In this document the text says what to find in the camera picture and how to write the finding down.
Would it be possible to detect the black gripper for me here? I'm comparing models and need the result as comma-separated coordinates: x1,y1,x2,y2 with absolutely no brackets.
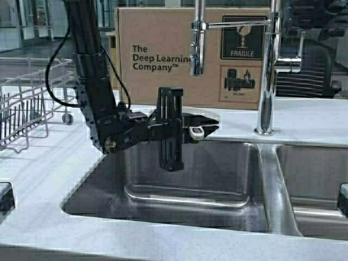
115,107,219,151

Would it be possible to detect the white frying pan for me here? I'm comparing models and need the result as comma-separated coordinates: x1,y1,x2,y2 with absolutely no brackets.
183,107,221,143

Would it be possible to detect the black robot base left corner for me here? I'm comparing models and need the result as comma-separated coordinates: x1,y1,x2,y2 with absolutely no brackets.
1,182,15,223

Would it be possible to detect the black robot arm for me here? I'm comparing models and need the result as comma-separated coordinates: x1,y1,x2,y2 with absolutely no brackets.
64,1,219,154

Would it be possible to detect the brown cardboard box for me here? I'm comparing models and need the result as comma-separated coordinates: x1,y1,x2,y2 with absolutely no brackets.
113,7,266,110

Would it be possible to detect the chrome kitchen faucet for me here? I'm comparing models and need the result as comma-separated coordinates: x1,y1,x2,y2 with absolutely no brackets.
189,1,305,136

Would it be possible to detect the stainless steel double sink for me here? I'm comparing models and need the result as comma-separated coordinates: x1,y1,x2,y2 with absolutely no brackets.
63,140,347,240

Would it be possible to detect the black office chair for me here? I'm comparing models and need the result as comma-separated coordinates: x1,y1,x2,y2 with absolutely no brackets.
276,43,343,98

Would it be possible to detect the white wire dish rack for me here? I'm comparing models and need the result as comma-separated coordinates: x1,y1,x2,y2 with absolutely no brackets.
1,57,74,153

